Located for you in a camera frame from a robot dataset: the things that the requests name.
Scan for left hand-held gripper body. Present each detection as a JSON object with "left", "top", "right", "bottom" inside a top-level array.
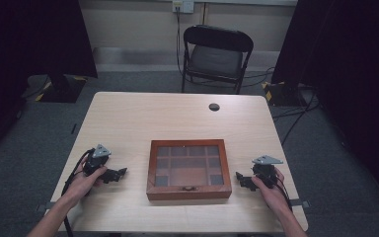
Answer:
[{"left": 83, "top": 143, "right": 113, "bottom": 177}]

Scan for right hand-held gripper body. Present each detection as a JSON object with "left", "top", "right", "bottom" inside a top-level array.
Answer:
[{"left": 251, "top": 154, "right": 284, "bottom": 190}]

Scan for person's right hand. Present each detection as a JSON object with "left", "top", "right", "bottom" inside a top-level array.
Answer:
[{"left": 251, "top": 167, "right": 292, "bottom": 216}]

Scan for person's left hand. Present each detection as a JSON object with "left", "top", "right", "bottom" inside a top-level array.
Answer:
[{"left": 62, "top": 154, "right": 109, "bottom": 206}]

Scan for wooden box with glass lid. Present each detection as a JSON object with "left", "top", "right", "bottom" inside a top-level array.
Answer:
[{"left": 145, "top": 138, "right": 233, "bottom": 201}]

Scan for black stand base striped tape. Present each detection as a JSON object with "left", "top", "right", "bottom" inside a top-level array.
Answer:
[
  {"left": 35, "top": 74, "right": 89, "bottom": 104},
  {"left": 261, "top": 80, "right": 311, "bottom": 108}
]

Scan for dark curtain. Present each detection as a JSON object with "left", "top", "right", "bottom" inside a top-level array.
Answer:
[
  {"left": 270, "top": 0, "right": 379, "bottom": 211},
  {"left": 0, "top": 0, "right": 99, "bottom": 166}
]

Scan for black folding chair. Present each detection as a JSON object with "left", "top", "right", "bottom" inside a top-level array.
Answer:
[{"left": 181, "top": 24, "right": 255, "bottom": 96}]

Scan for right hand-held gripper black cable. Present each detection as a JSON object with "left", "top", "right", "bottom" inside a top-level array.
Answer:
[{"left": 265, "top": 176, "right": 294, "bottom": 212}]

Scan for hand-held gripper black cable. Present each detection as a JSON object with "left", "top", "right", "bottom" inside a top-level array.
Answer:
[
  {"left": 60, "top": 148, "right": 96, "bottom": 237},
  {"left": 265, "top": 176, "right": 294, "bottom": 212}
]

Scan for left hand-held gripper black cable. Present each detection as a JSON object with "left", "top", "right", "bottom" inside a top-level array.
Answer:
[{"left": 60, "top": 148, "right": 96, "bottom": 237}]

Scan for grey table strap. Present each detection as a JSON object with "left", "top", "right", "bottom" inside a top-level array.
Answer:
[{"left": 289, "top": 198, "right": 311, "bottom": 209}]

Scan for black floor cables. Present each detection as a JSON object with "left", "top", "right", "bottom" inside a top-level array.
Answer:
[{"left": 243, "top": 66, "right": 321, "bottom": 146}]

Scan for black cable from wall socket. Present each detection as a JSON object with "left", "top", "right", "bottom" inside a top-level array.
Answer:
[{"left": 175, "top": 6, "right": 187, "bottom": 77}]

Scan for white wall socket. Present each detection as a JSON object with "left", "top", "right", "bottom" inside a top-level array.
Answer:
[{"left": 172, "top": 0, "right": 195, "bottom": 15}]

